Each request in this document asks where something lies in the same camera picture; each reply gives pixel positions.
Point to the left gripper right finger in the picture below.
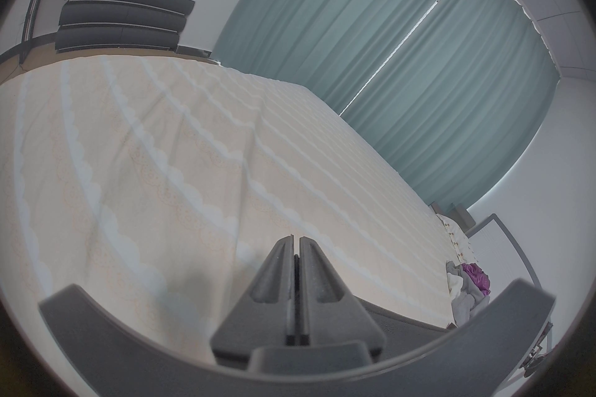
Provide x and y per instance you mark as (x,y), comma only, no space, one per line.
(342,316)

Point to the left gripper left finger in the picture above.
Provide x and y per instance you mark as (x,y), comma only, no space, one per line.
(256,311)

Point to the black T-shirt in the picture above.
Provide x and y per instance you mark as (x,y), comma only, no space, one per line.
(400,323)

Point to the bed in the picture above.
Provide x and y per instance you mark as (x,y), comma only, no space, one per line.
(139,153)

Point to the white garment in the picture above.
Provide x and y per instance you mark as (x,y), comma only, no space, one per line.
(454,279)

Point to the grey garment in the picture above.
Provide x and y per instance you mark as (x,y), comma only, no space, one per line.
(465,304)

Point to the white printed pillow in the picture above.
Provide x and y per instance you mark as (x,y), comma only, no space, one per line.
(458,237)

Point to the grey bedside table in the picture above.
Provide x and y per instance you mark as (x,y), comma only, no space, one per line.
(458,211)

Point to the blue-green curtain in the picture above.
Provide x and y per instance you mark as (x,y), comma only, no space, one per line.
(335,4)
(465,97)

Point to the black chest of drawers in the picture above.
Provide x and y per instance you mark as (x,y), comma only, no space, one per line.
(121,18)

